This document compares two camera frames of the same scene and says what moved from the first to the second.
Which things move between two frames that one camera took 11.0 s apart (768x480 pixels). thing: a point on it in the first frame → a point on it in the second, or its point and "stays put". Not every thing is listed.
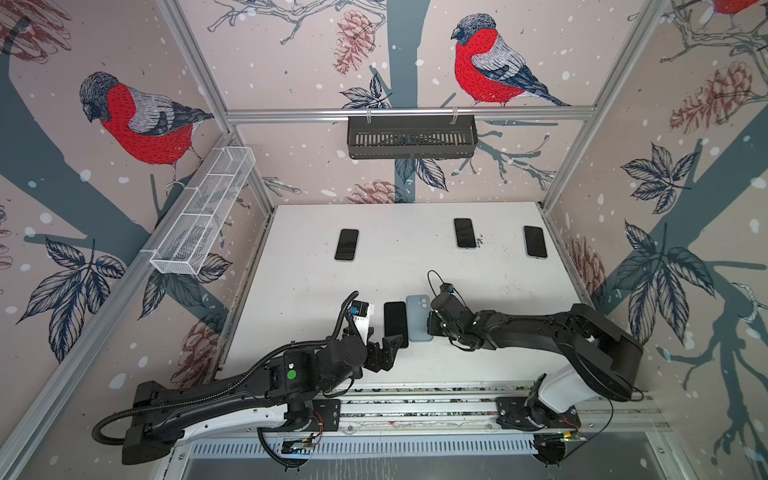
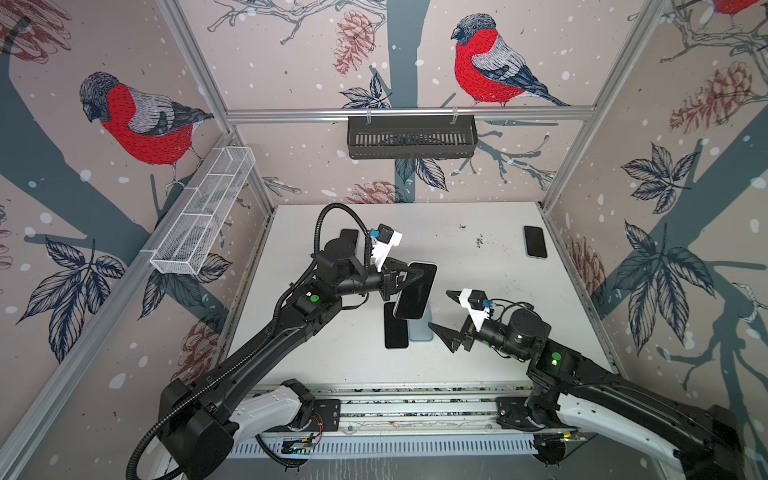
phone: (395, 321) stays put
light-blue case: (418, 307) stays put
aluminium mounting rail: (610, 410) stays put
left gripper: (377, 362) → (388, 279)
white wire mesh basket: (184, 250) stays put
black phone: (464, 233) → (412, 300)
